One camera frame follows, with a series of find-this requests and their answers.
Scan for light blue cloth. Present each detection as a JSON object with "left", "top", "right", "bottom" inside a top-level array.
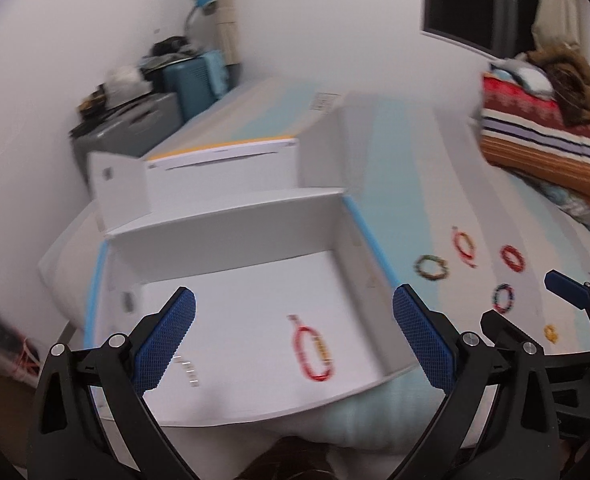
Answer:
[{"left": 201, "top": 50, "right": 229, "bottom": 102}]

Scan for white plastic bag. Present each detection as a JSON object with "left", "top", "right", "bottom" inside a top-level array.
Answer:
[{"left": 106, "top": 66, "right": 144, "bottom": 97}]

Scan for dark window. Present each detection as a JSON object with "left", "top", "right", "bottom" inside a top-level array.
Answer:
[{"left": 421, "top": 0, "right": 542, "bottom": 57}]

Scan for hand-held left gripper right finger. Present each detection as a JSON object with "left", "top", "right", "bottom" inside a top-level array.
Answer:
[{"left": 391, "top": 284, "right": 562, "bottom": 480}]

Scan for dark brown cloth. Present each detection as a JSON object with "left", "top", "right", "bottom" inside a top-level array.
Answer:
[{"left": 234, "top": 435, "right": 347, "bottom": 480}]

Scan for orange cable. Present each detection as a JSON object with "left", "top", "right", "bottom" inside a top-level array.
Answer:
[{"left": 9, "top": 336, "right": 42, "bottom": 382}]

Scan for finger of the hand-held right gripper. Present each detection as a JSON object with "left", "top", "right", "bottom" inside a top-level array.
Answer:
[
  {"left": 544, "top": 269, "right": 590, "bottom": 347},
  {"left": 479, "top": 309, "right": 590, "bottom": 392}
]

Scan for cream window curtain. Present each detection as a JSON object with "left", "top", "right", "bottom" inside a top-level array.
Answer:
[{"left": 532, "top": 0, "right": 585, "bottom": 52}]

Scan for blue suitcase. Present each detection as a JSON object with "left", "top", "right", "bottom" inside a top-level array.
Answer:
[{"left": 161, "top": 50, "right": 228, "bottom": 123}]

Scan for green bead bracelet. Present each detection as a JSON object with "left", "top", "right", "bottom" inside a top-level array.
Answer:
[{"left": 414, "top": 254, "right": 450, "bottom": 280}]

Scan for beige curtain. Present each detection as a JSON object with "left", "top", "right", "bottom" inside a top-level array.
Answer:
[{"left": 216, "top": 0, "right": 242, "bottom": 67}]

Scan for grey suitcase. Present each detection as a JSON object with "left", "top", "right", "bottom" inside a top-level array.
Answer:
[{"left": 71, "top": 91, "right": 184, "bottom": 187}]

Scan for red cord bracelet gold plate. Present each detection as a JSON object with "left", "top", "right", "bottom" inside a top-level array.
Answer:
[
  {"left": 451, "top": 226, "right": 477, "bottom": 269},
  {"left": 287, "top": 314, "right": 337, "bottom": 382}
]

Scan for dark multicolour bead bracelet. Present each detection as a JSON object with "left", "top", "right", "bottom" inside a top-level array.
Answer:
[{"left": 492, "top": 283, "right": 517, "bottom": 315}]

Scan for light blue white pillow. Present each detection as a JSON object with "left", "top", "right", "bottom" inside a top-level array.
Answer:
[{"left": 489, "top": 57, "right": 557, "bottom": 100}]

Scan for striped red orange cushion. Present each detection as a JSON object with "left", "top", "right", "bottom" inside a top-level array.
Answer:
[{"left": 478, "top": 72, "right": 590, "bottom": 207}]

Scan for black bag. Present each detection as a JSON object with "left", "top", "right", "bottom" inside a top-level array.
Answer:
[{"left": 141, "top": 36, "right": 197, "bottom": 82}]

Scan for small metal clips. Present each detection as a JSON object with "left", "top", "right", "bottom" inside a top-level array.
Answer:
[{"left": 174, "top": 355, "right": 202, "bottom": 389}]

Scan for blue desk lamp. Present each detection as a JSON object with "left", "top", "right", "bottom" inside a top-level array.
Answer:
[{"left": 184, "top": 0, "right": 217, "bottom": 50}]

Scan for floral pillow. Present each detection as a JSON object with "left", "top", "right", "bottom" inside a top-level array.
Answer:
[{"left": 519, "top": 169, "right": 590, "bottom": 235}]

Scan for red bead bracelet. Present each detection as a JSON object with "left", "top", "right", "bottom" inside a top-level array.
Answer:
[{"left": 500, "top": 245, "right": 526, "bottom": 272}]

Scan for brown fleece blanket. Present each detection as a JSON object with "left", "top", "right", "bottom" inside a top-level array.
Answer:
[{"left": 524, "top": 44, "right": 590, "bottom": 137}]

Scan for long white cardboard box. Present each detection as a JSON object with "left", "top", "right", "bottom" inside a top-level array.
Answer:
[{"left": 144, "top": 77, "right": 348, "bottom": 197}]

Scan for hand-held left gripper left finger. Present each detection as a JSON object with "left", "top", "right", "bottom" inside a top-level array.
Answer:
[{"left": 27, "top": 286, "right": 211, "bottom": 480}]

